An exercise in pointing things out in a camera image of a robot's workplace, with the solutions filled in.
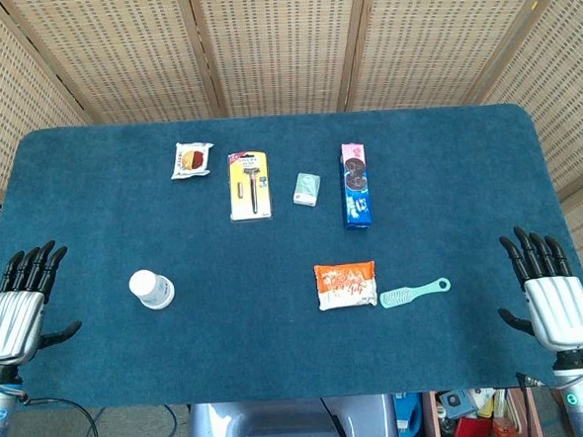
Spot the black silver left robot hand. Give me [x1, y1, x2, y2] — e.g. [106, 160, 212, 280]
[0, 238, 85, 367]

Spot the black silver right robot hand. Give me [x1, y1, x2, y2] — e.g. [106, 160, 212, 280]
[492, 221, 583, 356]

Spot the white floral paper cup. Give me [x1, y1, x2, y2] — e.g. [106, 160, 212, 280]
[139, 284, 175, 307]
[139, 285, 175, 308]
[127, 268, 174, 307]
[140, 287, 176, 311]
[140, 286, 176, 310]

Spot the orange bottle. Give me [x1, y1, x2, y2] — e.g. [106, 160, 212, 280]
[490, 410, 520, 437]

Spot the red box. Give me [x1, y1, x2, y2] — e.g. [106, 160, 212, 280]
[451, 415, 495, 437]

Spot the mint green plastic brush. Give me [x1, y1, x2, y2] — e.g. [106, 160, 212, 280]
[377, 276, 454, 311]

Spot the brown storage crate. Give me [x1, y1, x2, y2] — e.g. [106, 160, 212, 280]
[420, 384, 544, 437]

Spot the blue plastic container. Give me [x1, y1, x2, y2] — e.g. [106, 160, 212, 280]
[393, 392, 426, 437]

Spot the orange white food packet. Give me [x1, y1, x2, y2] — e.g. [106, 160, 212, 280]
[313, 260, 379, 312]

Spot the blue cookie box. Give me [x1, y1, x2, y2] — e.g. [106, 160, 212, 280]
[339, 141, 374, 232]

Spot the white silver snack packet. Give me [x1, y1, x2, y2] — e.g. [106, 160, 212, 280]
[168, 140, 216, 181]

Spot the yellow razor blister pack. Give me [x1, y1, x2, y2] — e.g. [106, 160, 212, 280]
[225, 149, 274, 224]

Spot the blue carpet table mat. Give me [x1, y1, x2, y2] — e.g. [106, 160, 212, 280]
[0, 95, 583, 420]

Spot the green white tissue pack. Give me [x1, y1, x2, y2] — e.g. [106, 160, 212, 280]
[291, 171, 323, 209]

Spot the grey blue robot torso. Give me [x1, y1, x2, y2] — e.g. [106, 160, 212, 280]
[185, 393, 401, 437]

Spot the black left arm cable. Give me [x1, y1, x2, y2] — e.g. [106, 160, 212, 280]
[15, 392, 102, 437]

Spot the thin blue cable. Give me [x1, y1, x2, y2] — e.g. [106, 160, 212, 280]
[161, 404, 181, 437]

